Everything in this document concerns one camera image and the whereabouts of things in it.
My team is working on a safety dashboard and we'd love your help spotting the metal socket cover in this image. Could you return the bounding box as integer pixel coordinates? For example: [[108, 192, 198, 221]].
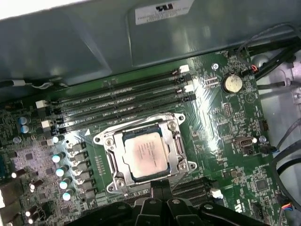
[[112, 122, 186, 189]]

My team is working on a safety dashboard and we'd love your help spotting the CPU socket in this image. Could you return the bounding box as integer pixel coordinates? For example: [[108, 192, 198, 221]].
[[93, 112, 198, 195]]

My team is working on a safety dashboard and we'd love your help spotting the white label sticker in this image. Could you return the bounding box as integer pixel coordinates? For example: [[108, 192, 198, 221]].
[[135, 0, 196, 25]]

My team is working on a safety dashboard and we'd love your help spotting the silver CPU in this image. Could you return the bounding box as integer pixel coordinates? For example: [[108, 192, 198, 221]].
[[121, 124, 172, 184]]

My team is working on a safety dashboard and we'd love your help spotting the black cable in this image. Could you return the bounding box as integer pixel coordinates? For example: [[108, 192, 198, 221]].
[[270, 150, 301, 208], [253, 43, 298, 80]]

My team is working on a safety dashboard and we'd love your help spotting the metal locking lever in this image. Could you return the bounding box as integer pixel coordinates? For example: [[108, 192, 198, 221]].
[[106, 148, 119, 177], [174, 135, 188, 162]]

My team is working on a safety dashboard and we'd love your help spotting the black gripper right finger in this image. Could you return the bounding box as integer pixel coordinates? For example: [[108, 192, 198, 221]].
[[161, 180, 270, 226]]

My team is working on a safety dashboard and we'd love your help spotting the round coin battery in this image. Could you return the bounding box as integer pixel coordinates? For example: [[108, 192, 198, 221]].
[[222, 73, 243, 94]]

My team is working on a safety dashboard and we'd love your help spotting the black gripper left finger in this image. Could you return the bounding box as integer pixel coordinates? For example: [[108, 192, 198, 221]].
[[63, 180, 166, 226]]

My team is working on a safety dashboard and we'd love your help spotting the metal internal USB port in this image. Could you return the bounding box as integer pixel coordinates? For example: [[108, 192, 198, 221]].
[[232, 136, 257, 153]]

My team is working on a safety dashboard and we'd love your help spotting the black PC case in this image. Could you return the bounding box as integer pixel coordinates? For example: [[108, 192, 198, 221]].
[[0, 0, 301, 226]]

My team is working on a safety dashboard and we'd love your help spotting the green motherboard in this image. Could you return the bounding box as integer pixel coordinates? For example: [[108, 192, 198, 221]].
[[0, 50, 294, 226]]

